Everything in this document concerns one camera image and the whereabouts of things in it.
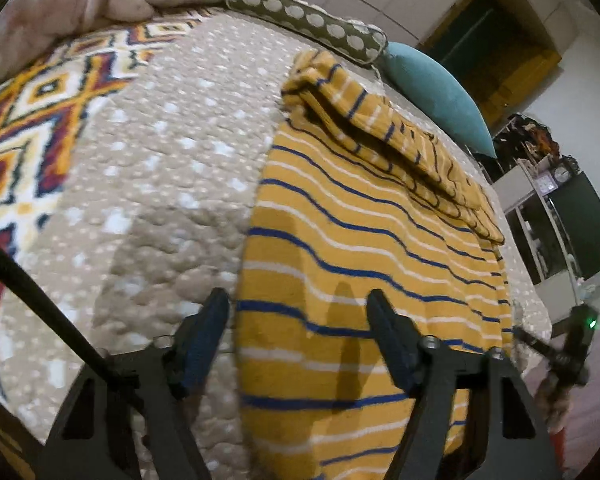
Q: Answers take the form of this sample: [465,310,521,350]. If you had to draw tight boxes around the person's right hand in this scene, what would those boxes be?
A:
[534,372,576,434]

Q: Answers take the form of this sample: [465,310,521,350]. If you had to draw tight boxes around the white shelving unit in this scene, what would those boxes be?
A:
[488,114,600,321]

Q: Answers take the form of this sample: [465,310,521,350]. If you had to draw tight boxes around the small clock on shelf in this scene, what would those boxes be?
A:
[553,166,571,185]

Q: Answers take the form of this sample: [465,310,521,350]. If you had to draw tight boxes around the brown wooden door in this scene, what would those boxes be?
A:
[419,0,562,129]

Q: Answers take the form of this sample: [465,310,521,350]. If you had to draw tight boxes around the yellow striped knit sweater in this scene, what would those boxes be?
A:
[235,50,513,479]

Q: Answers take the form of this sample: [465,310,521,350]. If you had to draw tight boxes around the beige dotted quilt bedspread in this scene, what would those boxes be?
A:
[0,13,560,479]

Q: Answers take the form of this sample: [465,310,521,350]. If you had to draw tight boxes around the olive bolster pillow white spots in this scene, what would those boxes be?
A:
[225,0,389,66]

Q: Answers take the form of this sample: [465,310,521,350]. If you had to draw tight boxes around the teal cushion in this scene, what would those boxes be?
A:
[380,41,496,158]

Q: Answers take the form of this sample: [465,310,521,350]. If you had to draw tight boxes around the geometric patterned fleece blanket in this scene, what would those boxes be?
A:
[0,6,226,401]

